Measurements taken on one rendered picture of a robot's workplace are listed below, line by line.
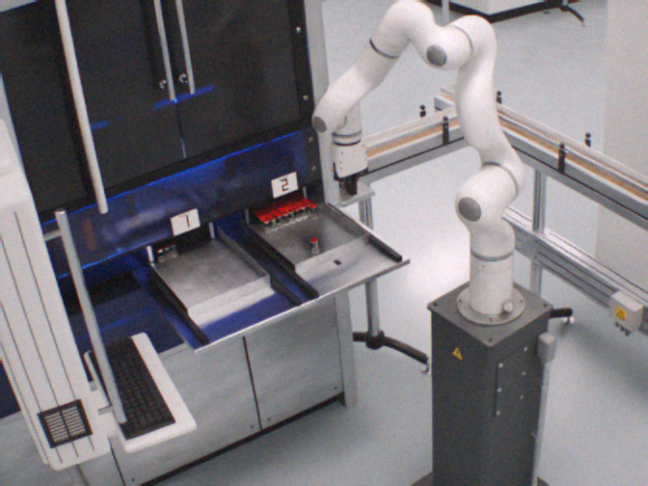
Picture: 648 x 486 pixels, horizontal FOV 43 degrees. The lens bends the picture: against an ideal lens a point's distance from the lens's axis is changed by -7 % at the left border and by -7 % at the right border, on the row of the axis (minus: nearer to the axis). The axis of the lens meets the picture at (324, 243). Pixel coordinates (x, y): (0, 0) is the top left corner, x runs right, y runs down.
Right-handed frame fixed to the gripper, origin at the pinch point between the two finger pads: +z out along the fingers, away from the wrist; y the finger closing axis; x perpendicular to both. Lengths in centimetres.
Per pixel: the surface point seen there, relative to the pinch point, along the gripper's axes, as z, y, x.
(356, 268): 22.3, 4.5, 6.4
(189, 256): 22, 41, -31
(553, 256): 59, -85, 0
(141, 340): 30, 67, -11
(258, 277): 22.1, 29.1, -7.5
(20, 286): -24, 99, 27
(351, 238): 22.1, -3.1, -7.8
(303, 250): 22.1, 11.7, -11.6
